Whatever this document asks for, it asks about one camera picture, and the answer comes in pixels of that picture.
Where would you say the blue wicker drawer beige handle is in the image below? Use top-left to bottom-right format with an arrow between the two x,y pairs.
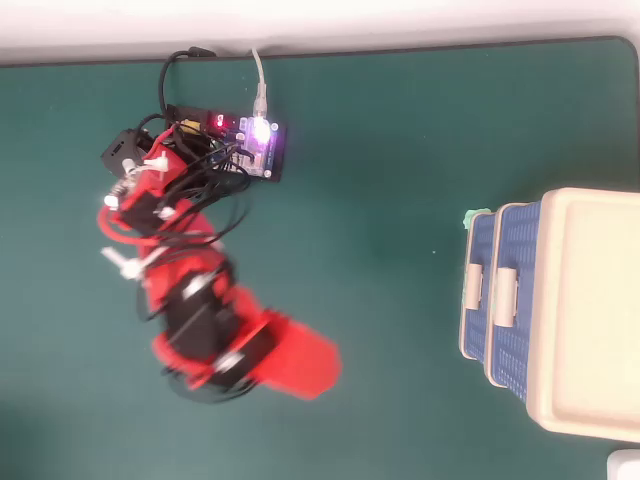
458,209 -> 497,367
486,201 -> 545,404

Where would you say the white zip tie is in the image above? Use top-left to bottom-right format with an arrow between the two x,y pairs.
126,154 -> 170,175
101,246 -> 145,280

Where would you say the robot controller circuit board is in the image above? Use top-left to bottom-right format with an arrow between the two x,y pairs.
164,103 -> 290,185

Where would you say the black power cable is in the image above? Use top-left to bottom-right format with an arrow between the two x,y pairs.
158,45 -> 218,121

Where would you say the beige plastic drawer cabinet frame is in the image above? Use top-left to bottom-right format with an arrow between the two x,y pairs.
482,187 -> 640,444

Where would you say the green table mat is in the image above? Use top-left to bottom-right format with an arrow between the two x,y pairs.
0,34 -> 640,480

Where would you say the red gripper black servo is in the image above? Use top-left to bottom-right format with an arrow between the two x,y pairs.
151,273 -> 345,402

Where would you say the green tape piece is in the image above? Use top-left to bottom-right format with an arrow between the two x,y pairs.
461,208 -> 491,232

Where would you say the white USB cable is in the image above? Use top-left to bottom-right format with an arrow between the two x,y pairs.
249,46 -> 272,121

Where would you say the white object corner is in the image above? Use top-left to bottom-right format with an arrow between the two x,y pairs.
606,448 -> 640,480

